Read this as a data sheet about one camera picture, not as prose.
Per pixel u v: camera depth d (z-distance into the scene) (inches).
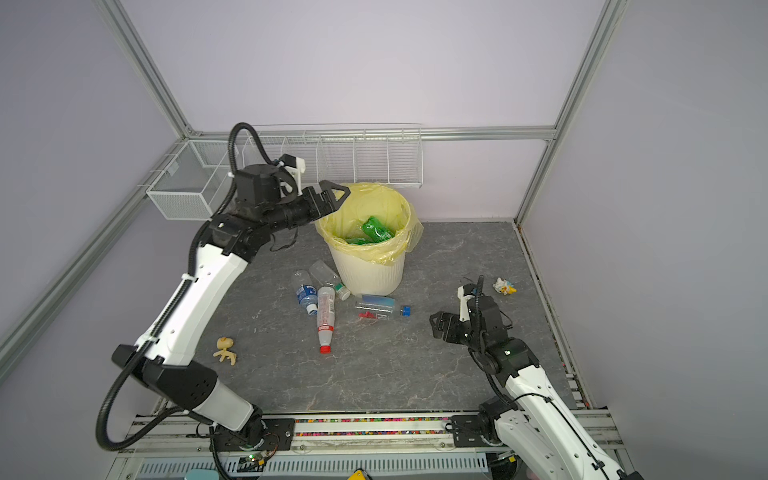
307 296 36.8
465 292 28.4
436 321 28.2
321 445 28.6
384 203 37.2
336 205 23.8
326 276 39.2
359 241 33.2
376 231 36.1
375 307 35.3
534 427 23.2
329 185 23.7
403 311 36.2
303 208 23.4
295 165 24.0
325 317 35.0
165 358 16.0
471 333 25.4
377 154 41.7
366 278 34.9
